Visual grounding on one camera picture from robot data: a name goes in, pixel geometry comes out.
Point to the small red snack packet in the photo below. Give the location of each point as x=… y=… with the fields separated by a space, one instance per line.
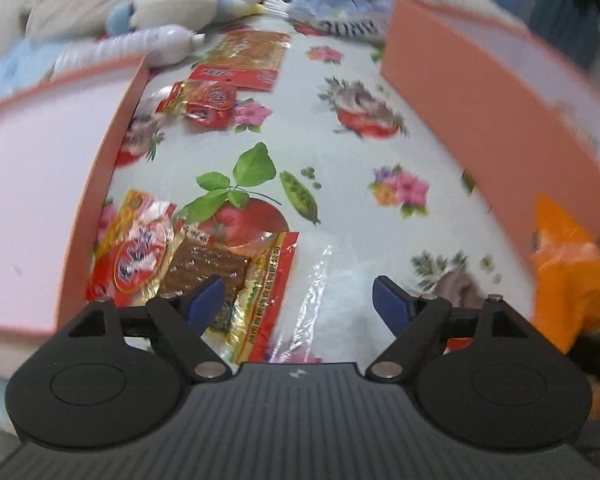
x=202 y=102

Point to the floral tablecloth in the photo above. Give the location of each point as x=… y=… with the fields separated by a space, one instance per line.
x=340 y=200

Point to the white plastic bottle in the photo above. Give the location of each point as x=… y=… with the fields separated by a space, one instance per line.
x=130 y=45

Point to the pink box lid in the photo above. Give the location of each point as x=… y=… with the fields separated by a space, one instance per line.
x=35 y=185

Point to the white blue plush toy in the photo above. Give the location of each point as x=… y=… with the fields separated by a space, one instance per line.
x=180 y=0

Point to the light blue cloth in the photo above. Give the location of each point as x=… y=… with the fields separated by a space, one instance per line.
x=10 y=75

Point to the plain orange snack packet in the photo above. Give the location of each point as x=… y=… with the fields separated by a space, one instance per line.
x=570 y=280

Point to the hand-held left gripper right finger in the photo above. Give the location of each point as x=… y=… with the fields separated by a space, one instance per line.
x=390 y=302

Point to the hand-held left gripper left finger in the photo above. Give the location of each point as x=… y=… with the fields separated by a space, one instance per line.
x=207 y=302

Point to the red brown snack packet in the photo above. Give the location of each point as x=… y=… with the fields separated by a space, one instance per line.
x=200 y=265

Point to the blue curtain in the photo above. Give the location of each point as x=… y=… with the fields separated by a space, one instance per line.
x=530 y=5

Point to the large orange red snack packet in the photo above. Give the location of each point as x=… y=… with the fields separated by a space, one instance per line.
x=245 y=57

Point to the pink cardboard box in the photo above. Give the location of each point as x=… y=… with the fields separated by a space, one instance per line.
x=480 y=90

